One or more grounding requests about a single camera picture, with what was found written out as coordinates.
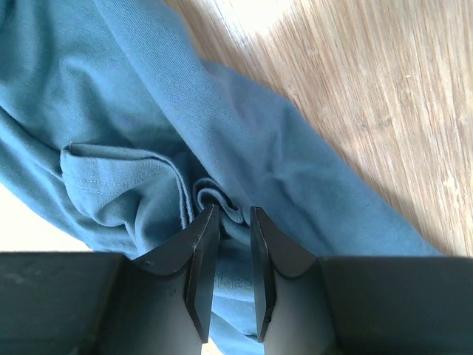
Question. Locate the teal blue t-shirt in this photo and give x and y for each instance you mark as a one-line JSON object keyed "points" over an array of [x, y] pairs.
{"points": [[116, 132]]}

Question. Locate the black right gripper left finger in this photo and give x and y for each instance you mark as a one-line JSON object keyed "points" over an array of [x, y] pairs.
{"points": [[161, 302]]}

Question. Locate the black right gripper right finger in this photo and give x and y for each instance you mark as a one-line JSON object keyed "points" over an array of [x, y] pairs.
{"points": [[292, 311]]}

